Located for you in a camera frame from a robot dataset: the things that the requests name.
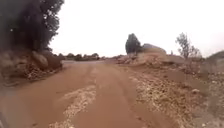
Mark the red dirt road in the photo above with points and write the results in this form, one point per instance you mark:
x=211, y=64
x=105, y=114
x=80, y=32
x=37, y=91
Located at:
x=103, y=96

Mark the large pale boulder mound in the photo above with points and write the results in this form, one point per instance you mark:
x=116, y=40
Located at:
x=151, y=51

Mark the large dark tree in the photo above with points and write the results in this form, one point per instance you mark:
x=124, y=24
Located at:
x=26, y=23

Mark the small dark tree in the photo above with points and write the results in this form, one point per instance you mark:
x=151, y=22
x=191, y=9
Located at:
x=132, y=44

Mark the thin sparse tree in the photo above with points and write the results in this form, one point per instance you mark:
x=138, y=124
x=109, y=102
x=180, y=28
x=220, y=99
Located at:
x=185, y=46

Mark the rocky earth bank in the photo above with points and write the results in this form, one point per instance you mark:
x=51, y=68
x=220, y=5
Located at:
x=30, y=65

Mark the distant row of trees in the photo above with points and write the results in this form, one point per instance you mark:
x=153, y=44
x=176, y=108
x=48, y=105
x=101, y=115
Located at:
x=80, y=56

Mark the stony rubble verge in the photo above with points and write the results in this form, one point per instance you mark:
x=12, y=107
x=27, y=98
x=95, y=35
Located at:
x=180, y=93

